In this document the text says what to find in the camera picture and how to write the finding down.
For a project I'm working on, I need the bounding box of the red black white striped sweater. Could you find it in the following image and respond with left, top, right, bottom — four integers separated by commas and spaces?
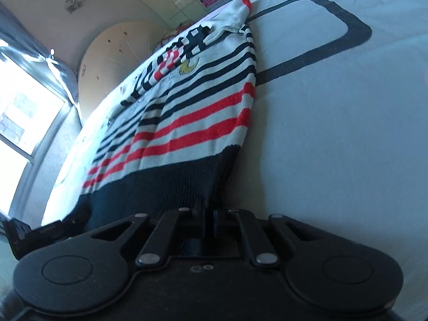
65, 0, 257, 235

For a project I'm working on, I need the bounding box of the white blue patterned bed sheet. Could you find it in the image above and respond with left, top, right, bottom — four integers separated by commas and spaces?
42, 0, 427, 303

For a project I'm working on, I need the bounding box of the blue grey curtain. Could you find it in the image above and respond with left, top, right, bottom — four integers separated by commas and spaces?
1, 5, 78, 106

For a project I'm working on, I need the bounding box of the cream round headboard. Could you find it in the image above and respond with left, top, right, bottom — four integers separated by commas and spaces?
78, 22, 167, 121

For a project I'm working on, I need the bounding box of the window with grey frame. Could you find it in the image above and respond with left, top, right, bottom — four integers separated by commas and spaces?
1, 40, 71, 217

